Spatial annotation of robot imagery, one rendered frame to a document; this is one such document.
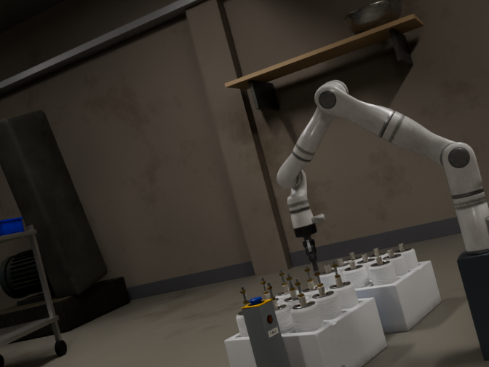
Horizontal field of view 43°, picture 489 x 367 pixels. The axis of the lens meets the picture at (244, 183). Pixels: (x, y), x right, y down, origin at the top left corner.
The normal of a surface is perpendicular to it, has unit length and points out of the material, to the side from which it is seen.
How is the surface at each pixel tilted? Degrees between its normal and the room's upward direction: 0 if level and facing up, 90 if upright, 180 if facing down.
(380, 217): 90
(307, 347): 90
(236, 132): 90
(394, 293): 90
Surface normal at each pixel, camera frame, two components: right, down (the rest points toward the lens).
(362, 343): 0.75, -0.22
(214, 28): -0.43, 0.09
